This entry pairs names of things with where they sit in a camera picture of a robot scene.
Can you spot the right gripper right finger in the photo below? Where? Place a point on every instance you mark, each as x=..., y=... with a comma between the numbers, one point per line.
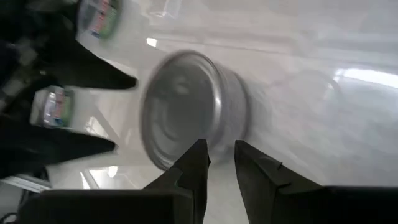
x=270, y=193

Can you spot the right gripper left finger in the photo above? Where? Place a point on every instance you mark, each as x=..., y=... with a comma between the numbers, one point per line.
x=192, y=174

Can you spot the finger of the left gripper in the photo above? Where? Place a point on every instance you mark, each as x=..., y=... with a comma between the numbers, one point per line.
x=93, y=71
x=46, y=146

